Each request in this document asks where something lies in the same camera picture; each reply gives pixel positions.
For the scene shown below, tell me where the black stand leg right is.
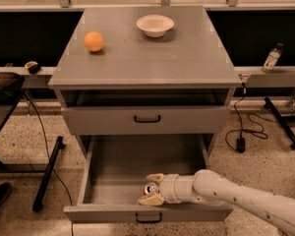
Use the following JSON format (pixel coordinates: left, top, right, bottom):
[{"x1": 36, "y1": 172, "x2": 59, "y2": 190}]
[{"x1": 264, "y1": 97, "x2": 295, "y2": 150}]

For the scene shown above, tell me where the grey upper drawer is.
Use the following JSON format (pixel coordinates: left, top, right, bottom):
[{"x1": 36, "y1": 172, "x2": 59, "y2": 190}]
[{"x1": 62, "y1": 106, "x2": 230, "y2": 135}]

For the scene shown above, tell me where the orange fruit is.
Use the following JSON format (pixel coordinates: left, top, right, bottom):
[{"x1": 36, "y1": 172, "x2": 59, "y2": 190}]
[{"x1": 84, "y1": 31, "x2": 104, "y2": 52}]

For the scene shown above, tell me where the black table frame left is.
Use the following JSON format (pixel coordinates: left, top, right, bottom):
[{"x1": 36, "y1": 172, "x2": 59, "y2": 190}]
[{"x1": 0, "y1": 89, "x2": 65, "y2": 212}]

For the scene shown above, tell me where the clear plastic bottle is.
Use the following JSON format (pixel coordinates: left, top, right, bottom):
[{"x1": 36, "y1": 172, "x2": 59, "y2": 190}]
[{"x1": 262, "y1": 42, "x2": 283, "y2": 73}]

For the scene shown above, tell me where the black bag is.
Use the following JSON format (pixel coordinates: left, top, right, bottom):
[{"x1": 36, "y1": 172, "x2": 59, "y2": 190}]
[{"x1": 0, "y1": 72, "x2": 25, "y2": 104}]

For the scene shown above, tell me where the red coke can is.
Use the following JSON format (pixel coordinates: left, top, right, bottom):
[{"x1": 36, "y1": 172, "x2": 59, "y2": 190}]
[{"x1": 143, "y1": 182, "x2": 159, "y2": 195}]

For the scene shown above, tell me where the white bowl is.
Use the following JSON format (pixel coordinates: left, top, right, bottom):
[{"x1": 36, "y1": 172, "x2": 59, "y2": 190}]
[{"x1": 137, "y1": 15, "x2": 174, "y2": 38}]

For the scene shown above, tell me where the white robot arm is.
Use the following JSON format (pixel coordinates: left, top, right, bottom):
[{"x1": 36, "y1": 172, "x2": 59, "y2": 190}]
[{"x1": 138, "y1": 169, "x2": 295, "y2": 236}]

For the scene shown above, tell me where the yellow black tape measure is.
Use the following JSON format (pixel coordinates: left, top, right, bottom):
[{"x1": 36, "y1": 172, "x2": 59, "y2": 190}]
[{"x1": 25, "y1": 61, "x2": 41, "y2": 74}]

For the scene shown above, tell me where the black cable with adapter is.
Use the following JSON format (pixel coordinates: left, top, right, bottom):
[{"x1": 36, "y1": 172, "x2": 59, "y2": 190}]
[{"x1": 224, "y1": 82, "x2": 269, "y2": 153}]

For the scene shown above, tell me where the black power cable left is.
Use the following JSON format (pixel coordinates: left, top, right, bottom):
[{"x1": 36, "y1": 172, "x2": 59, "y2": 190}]
[{"x1": 24, "y1": 90, "x2": 75, "y2": 236}]

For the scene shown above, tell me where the grey drawer cabinet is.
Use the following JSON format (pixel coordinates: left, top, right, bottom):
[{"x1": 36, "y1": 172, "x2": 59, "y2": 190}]
[{"x1": 49, "y1": 6, "x2": 241, "y2": 152}]

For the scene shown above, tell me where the open grey lower drawer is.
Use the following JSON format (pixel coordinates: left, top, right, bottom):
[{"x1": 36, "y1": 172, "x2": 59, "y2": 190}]
[{"x1": 64, "y1": 135, "x2": 233, "y2": 223}]

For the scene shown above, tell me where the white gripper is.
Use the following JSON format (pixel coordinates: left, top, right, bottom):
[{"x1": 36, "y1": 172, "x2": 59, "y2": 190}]
[{"x1": 138, "y1": 173, "x2": 197, "y2": 207}]

